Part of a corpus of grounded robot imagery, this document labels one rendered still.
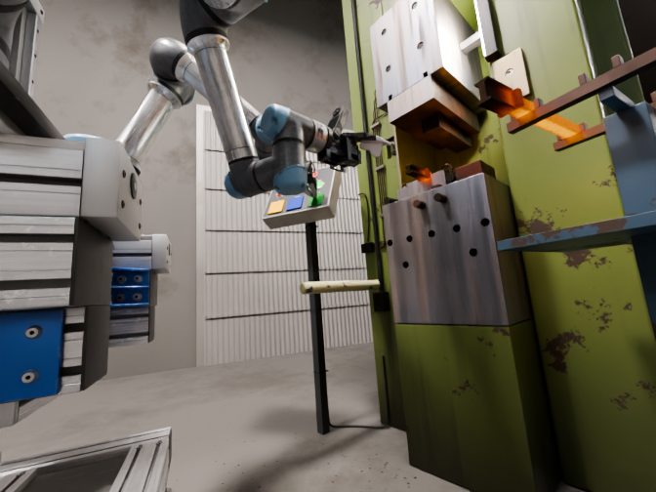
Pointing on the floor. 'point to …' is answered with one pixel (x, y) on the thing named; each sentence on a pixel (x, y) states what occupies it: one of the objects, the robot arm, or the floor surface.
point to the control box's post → (317, 334)
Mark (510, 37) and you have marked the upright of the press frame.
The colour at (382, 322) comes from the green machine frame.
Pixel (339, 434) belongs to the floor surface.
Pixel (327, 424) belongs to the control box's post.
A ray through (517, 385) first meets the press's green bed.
